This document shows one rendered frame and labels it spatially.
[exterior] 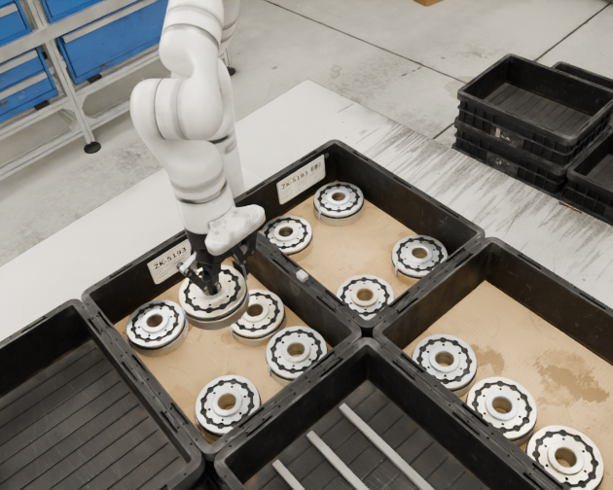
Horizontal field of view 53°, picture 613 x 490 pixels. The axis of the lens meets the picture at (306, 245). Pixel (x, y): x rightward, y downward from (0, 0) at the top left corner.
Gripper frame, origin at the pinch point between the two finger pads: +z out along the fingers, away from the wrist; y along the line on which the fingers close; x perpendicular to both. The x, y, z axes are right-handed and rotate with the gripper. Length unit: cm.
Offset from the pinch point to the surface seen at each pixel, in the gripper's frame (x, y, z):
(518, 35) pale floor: -93, -253, 103
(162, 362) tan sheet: -8.7, 12.2, 17.7
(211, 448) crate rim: 15.1, 17.7, 7.9
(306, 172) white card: -18.6, -33.7, 11.0
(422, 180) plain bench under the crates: -13, -65, 32
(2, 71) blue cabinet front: -190, -30, 47
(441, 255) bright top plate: 13.6, -36.4, 15.7
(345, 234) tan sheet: -5.3, -30.8, 18.3
